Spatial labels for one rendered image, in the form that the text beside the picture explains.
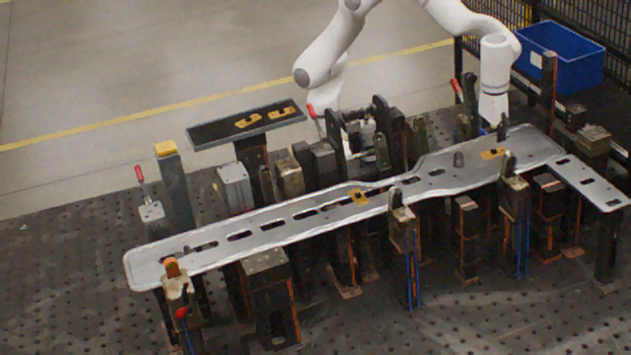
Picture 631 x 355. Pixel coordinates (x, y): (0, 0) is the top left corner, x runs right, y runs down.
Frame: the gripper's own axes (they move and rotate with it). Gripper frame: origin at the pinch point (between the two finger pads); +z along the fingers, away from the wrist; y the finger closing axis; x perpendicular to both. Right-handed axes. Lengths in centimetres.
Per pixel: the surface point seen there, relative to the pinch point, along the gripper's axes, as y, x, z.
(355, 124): -15.5, -39.4, -6.8
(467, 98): -13.8, -1.1, -5.6
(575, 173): 21.8, 15.0, 7.4
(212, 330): 3, -98, 38
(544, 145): 4.7, 16.0, 7.6
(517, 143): -0.7, 9.4, 7.7
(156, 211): -15, -104, 3
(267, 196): -12, -71, 7
